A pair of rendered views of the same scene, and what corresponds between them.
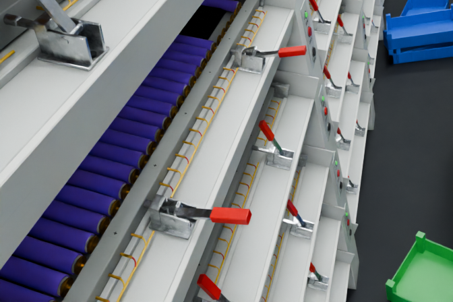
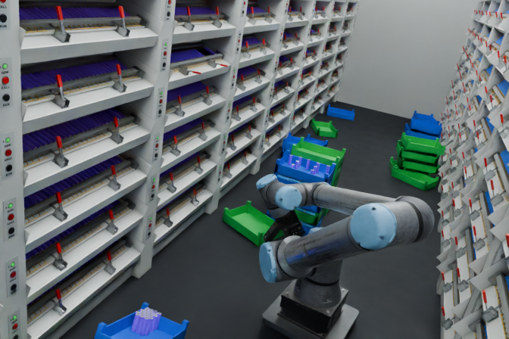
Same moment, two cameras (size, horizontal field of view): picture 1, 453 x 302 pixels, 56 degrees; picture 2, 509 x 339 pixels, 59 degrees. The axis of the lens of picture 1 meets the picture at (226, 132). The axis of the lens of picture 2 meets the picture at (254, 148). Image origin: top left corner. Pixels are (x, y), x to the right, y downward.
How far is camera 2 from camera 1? 165 cm
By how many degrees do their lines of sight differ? 20
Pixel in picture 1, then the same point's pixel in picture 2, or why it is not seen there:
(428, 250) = (250, 213)
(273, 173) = (203, 104)
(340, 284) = (205, 196)
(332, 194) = (218, 147)
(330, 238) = (210, 166)
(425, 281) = (242, 219)
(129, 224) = (176, 65)
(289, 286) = (191, 144)
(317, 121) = (224, 109)
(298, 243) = (199, 139)
